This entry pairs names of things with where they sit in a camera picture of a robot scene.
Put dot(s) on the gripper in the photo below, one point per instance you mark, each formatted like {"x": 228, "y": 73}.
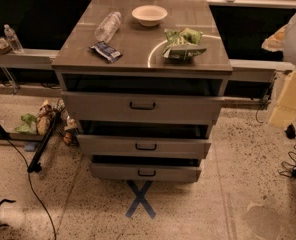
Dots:
{"x": 284, "y": 112}

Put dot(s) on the blue rxbar blueberry wrapper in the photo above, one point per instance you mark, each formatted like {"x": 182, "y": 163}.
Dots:
{"x": 106, "y": 51}

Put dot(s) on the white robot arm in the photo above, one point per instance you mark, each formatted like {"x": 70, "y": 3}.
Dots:
{"x": 284, "y": 40}

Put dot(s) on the white paper bowl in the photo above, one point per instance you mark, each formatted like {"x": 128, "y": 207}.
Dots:
{"x": 149, "y": 15}

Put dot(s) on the black power adapter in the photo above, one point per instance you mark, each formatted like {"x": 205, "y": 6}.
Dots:
{"x": 290, "y": 132}

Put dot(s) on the green chip bag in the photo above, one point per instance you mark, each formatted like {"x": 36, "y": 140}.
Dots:
{"x": 182, "y": 44}

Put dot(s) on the grey drawer cabinet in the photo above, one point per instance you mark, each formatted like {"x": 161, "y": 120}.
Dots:
{"x": 143, "y": 70}

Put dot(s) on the blue tape cross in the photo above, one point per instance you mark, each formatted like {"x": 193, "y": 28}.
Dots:
{"x": 140, "y": 199}

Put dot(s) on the clear plastic water bottle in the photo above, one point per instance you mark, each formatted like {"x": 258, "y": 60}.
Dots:
{"x": 108, "y": 27}

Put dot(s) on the middle grey drawer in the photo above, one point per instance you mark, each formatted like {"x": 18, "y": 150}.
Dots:
{"x": 144, "y": 146}

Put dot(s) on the grey drawer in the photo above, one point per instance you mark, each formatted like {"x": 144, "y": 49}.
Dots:
{"x": 144, "y": 146}
{"x": 145, "y": 172}
{"x": 113, "y": 107}

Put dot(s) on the top grey drawer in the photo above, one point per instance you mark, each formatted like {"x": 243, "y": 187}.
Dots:
{"x": 113, "y": 107}

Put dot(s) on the bottom grey drawer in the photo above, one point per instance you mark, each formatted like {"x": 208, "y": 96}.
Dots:
{"x": 145, "y": 172}

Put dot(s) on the snack packets beside cabinet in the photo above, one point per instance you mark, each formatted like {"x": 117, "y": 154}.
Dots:
{"x": 70, "y": 128}

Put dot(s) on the brown snack bag on floor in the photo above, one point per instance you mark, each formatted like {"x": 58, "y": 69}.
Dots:
{"x": 44, "y": 118}

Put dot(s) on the green bag on floor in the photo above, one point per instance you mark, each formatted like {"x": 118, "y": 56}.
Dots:
{"x": 29, "y": 124}

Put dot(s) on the small upright water bottle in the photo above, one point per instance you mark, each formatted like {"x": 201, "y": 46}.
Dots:
{"x": 13, "y": 39}

